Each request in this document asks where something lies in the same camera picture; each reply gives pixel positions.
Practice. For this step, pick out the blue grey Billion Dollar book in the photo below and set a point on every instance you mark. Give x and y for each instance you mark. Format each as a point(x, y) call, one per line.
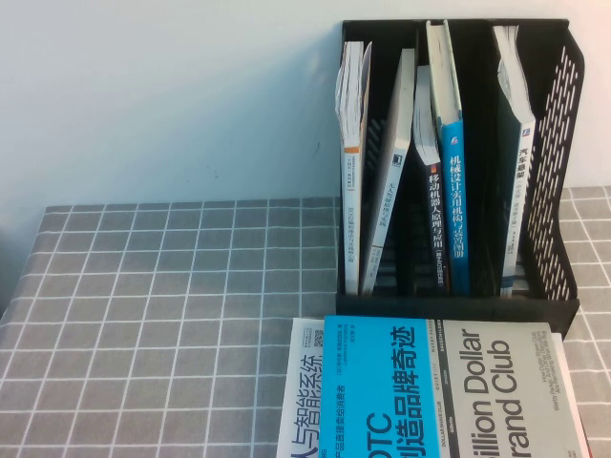
point(382, 381)

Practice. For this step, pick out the white book orange spine mark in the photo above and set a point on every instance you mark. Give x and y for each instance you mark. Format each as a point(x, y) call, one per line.
point(351, 214)

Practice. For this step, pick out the grey white thin book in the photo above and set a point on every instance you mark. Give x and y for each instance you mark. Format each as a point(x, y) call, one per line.
point(389, 200)

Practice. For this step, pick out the black spine robotics book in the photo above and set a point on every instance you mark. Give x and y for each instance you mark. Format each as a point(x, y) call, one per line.
point(436, 224)

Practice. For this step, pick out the black mesh book stand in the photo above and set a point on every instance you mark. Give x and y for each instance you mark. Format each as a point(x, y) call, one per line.
point(429, 307)

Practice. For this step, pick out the blue spine mechanical design book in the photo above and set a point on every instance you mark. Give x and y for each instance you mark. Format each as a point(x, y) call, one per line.
point(456, 214)

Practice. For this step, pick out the white spine car suspension book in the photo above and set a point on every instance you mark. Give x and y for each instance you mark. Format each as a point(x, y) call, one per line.
point(518, 200)

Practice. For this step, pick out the white intelligent systems magazine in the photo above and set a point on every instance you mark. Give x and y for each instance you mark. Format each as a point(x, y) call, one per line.
point(301, 405)

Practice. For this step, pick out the grey checked tablecloth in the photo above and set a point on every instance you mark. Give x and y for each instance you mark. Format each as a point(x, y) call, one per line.
point(143, 310)

